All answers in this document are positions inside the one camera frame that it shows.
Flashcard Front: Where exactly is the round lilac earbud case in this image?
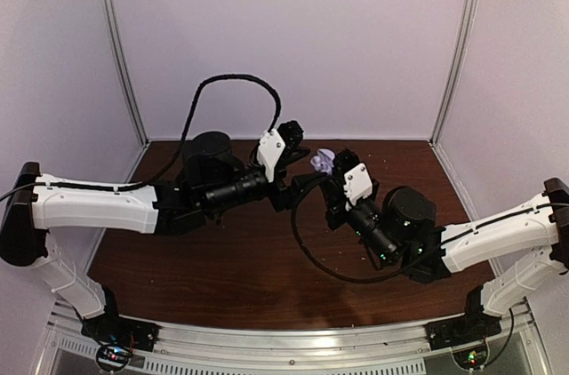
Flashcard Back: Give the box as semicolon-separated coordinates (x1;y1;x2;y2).
310;148;336;176

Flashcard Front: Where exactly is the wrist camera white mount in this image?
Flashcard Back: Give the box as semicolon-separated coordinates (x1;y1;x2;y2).
333;148;374;211
256;120;303;183

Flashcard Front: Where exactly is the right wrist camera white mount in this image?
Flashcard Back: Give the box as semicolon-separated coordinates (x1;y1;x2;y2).
333;148;374;211

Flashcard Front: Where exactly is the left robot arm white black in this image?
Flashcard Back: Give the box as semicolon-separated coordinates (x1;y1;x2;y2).
1;121;309;343

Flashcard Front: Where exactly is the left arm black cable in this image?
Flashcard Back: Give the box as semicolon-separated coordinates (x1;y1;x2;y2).
0;74;285;198

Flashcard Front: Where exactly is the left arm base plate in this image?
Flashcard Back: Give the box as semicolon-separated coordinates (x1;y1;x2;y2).
81;316;159;352

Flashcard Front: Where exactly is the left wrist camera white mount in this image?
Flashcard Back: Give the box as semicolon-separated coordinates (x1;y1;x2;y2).
256;120;303;183

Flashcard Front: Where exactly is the right aluminium frame post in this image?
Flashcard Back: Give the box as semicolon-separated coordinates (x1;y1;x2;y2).
429;0;478;147

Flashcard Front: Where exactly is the aluminium frame post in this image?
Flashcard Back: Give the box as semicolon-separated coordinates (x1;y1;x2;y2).
101;0;149;147
429;0;478;147

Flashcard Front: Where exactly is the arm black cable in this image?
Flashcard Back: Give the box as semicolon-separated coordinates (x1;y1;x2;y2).
291;179;441;283
0;74;285;198

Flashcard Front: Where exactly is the left aluminium frame post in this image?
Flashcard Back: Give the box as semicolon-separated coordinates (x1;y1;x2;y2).
101;0;149;147

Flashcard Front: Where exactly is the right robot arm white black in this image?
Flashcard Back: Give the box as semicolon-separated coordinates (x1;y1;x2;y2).
321;167;568;341

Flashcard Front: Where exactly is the front aluminium rail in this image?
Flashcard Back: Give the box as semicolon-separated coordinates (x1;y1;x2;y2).
31;300;553;374

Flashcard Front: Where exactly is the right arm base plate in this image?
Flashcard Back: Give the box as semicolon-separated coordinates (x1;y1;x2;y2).
425;315;502;351

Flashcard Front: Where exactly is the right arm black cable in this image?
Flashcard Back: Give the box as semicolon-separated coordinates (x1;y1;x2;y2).
291;179;441;283

